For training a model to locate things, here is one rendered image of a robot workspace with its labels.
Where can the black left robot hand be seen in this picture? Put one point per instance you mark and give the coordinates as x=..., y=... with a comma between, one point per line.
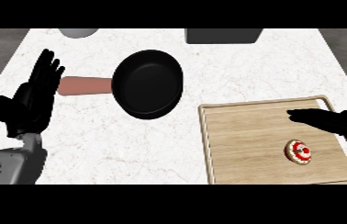
x=34, y=93

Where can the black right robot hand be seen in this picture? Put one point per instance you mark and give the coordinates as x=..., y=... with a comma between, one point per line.
x=325, y=119

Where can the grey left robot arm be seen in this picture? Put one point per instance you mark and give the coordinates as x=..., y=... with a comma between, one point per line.
x=19, y=160

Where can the red and white cupcake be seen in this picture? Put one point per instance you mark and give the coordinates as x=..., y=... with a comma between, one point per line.
x=298, y=152

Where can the pale wooden tray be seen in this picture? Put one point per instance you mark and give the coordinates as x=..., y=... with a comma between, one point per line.
x=265, y=142

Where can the pale grey round object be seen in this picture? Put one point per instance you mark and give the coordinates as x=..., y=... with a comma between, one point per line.
x=76, y=32

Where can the dark grey box appliance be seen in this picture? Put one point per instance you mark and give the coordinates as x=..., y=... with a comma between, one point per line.
x=223, y=35

